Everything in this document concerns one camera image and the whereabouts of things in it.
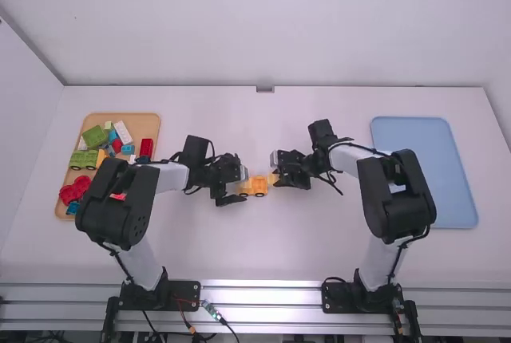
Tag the green toy brick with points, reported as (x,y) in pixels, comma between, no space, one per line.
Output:
(95,136)

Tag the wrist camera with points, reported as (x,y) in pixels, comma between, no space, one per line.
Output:
(274,158)
(244,172)

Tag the yellow toy car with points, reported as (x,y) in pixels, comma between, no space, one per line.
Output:
(253,186)

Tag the blue mat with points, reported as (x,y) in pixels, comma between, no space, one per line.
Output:
(423,167)

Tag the white toy brick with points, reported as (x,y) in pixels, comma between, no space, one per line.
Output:
(123,132)

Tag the pile of toy bricks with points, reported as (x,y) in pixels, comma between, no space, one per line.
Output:
(113,145)

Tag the tan tray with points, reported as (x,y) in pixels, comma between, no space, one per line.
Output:
(149,127)

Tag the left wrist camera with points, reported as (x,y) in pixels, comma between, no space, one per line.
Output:
(244,172)

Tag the silver rails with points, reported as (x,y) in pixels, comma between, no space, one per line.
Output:
(279,299)

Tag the green toy car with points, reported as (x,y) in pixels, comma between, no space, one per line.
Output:
(83,159)

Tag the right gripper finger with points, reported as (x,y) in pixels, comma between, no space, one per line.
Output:
(281,184)

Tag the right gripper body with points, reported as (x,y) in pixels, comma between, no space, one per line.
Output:
(295,171)

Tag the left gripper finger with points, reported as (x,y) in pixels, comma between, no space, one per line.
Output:
(229,200)

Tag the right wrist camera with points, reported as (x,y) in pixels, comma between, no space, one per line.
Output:
(274,158)

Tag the light blue toy brick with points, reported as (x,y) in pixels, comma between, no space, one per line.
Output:
(72,208)

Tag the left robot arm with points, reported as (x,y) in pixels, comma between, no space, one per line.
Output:
(116,207)

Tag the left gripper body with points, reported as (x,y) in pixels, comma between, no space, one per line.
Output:
(223,173)

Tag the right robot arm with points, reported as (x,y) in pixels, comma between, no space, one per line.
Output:
(399,199)

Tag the red toy brick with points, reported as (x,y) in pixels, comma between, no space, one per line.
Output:
(74,189)
(146,147)

